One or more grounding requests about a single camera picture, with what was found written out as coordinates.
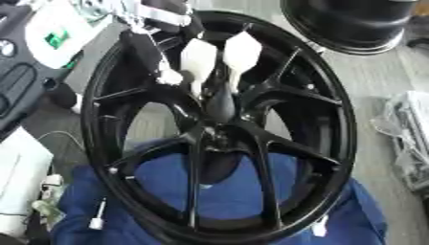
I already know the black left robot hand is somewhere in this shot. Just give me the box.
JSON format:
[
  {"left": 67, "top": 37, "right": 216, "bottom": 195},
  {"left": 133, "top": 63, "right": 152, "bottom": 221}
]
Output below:
[{"left": 117, "top": 24, "right": 207, "bottom": 88}]

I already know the black spoked wheel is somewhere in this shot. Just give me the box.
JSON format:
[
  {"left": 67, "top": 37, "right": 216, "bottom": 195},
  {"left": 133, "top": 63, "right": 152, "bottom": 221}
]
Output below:
[{"left": 79, "top": 11, "right": 361, "bottom": 245}]

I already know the black round wheel rim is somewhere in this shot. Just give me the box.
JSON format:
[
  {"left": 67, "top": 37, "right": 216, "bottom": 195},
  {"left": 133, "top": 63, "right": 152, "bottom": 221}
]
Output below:
[{"left": 278, "top": 0, "right": 421, "bottom": 56}]

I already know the white power plug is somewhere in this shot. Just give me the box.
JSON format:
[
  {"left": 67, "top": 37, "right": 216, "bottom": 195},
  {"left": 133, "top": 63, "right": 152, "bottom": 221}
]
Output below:
[{"left": 38, "top": 173, "right": 67, "bottom": 200}]

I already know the white box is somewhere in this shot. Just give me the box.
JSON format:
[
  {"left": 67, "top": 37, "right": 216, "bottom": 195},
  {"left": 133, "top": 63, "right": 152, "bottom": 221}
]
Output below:
[{"left": 0, "top": 126, "right": 56, "bottom": 226}]

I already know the clear plastic bag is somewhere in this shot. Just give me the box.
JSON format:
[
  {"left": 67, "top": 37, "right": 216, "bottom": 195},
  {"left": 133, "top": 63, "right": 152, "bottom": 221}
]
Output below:
[{"left": 370, "top": 90, "right": 429, "bottom": 193}]

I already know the thin grey cable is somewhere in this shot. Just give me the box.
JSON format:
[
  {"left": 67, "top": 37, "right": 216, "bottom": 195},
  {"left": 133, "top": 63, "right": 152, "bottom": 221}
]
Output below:
[{"left": 34, "top": 129, "right": 87, "bottom": 151}]

